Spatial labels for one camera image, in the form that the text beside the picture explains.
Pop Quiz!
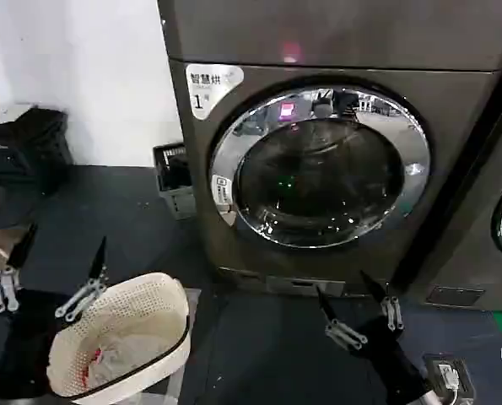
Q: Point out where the grey stacked dryer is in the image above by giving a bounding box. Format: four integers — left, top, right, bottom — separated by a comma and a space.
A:
156, 0, 502, 72

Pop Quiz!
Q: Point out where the white plug with cable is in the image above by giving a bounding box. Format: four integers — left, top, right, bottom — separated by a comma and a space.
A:
436, 363, 462, 405

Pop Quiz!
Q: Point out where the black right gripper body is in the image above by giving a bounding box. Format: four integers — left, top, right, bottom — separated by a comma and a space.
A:
348, 312, 429, 394

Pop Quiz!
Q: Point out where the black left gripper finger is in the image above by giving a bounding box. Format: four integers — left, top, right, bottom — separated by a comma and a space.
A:
54, 235, 111, 324
0, 222, 39, 314

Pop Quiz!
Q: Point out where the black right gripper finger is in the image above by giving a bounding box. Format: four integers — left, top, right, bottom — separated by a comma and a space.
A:
359, 270, 404, 331
316, 285, 369, 351

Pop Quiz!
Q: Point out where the pale grey cloth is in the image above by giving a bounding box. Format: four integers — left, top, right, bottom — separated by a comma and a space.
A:
88, 332, 176, 386

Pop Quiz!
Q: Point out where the small grey plastic basket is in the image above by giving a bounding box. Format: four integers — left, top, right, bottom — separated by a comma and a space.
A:
152, 143, 199, 221

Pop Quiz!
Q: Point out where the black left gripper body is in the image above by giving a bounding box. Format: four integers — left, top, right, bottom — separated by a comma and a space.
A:
0, 288, 71, 396

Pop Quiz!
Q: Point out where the white perforated laundry basket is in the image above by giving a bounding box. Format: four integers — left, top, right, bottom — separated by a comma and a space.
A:
46, 272, 192, 398

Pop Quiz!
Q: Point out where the floor socket box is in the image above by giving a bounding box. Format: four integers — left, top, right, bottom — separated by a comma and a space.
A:
421, 353, 474, 398

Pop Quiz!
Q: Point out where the grey dryer without sticker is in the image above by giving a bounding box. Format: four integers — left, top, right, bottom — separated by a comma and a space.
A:
418, 75, 502, 314

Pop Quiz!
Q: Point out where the grey dryer with number sticker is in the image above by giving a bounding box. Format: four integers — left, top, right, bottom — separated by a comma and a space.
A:
168, 57, 502, 297

